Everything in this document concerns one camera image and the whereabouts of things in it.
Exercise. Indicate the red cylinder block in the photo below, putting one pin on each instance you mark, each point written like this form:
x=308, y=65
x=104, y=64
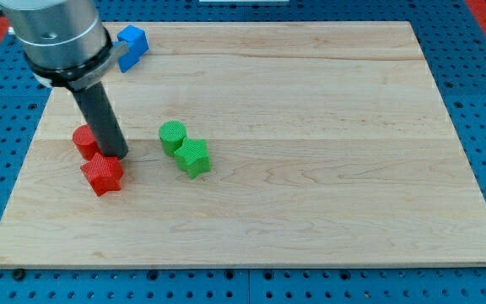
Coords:
x=85, y=142

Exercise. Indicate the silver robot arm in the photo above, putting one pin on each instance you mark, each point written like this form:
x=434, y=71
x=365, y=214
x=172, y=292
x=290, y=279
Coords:
x=65, y=42

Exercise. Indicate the green star block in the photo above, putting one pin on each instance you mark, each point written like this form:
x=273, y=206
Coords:
x=193, y=157

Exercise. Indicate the green cylinder block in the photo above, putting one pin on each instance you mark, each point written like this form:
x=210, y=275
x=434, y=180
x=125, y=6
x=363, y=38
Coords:
x=171, y=136

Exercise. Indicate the wooden board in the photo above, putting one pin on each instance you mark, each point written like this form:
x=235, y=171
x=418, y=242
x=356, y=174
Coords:
x=330, y=148

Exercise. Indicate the red star block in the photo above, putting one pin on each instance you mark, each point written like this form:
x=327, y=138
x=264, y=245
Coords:
x=103, y=174

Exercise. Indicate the blue cube block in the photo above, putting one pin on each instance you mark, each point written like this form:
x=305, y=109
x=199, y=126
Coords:
x=137, y=45

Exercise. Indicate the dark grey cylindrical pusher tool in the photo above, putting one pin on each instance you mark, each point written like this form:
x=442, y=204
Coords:
x=96, y=108

